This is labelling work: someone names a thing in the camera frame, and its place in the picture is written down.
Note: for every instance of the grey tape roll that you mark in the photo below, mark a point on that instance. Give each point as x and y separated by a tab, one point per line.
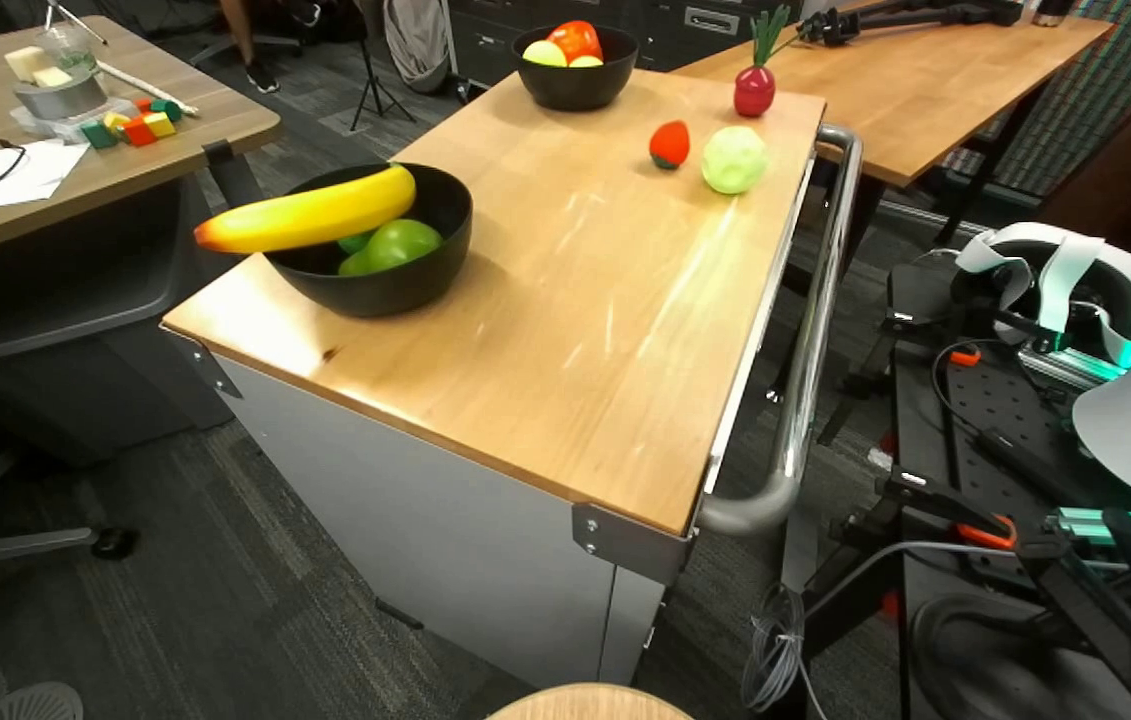
60	100

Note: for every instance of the cream foam blocks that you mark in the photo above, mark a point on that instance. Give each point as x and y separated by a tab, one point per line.
30	63

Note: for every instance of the white cabinet cart wooden top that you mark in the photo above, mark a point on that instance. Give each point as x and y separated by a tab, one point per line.
575	330

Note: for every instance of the person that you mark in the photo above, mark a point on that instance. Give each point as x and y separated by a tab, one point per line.
245	40

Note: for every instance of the white paper sheet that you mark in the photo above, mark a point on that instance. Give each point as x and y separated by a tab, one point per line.
15	175

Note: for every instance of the yellow wooden block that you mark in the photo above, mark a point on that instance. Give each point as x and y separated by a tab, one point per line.
160	125

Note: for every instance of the yellow toy banana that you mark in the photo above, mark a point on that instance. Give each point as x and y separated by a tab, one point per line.
310	217

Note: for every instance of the light green toy cabbage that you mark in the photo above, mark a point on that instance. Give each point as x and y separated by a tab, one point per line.
734	160

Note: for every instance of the grey bag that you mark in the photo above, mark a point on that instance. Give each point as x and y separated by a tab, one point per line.
417	40

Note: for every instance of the green toy apple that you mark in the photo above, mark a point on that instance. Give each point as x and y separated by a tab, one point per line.
403	243

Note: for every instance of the red toy strawberry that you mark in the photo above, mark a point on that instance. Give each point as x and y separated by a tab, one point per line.
670	144

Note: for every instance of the yellow green toy fruit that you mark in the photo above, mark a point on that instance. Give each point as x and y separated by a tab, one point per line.
542	54

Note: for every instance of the green wooden block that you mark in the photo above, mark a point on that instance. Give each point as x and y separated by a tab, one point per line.
168	108
99	135

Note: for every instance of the red wooden block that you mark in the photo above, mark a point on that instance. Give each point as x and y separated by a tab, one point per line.
139	132

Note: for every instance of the large black bowl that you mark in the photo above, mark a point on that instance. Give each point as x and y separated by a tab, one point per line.
395	290

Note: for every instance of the black folded tripod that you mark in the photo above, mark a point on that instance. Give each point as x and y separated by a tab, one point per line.
885	18

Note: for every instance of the clear plastic tray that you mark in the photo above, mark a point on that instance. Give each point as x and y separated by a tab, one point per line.
55	125

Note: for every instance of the round wooden stool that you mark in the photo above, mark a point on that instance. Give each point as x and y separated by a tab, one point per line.
590	703

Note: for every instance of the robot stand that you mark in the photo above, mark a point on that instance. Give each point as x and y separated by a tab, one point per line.
1015	405

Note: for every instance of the clear plastic cup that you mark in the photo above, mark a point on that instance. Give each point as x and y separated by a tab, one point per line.
70	48

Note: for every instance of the red orange toy fruit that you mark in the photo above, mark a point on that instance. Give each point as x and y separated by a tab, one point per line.
575	38

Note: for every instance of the small yellow toy fruit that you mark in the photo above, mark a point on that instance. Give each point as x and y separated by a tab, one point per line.
586	61

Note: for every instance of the white headset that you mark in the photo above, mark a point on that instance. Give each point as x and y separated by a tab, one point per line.
1065	285

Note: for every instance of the wooden table black legs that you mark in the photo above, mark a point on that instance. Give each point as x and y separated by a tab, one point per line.
915	90

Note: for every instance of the red toy radish green leaves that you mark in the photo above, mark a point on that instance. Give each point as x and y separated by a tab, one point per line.
754	92

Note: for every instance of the small black bowl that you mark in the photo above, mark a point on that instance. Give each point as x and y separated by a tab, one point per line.
575	90

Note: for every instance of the small green toy fruit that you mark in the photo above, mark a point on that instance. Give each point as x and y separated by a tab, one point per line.
355	241

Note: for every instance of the white stick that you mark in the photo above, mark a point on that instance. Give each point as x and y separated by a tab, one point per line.
145	87

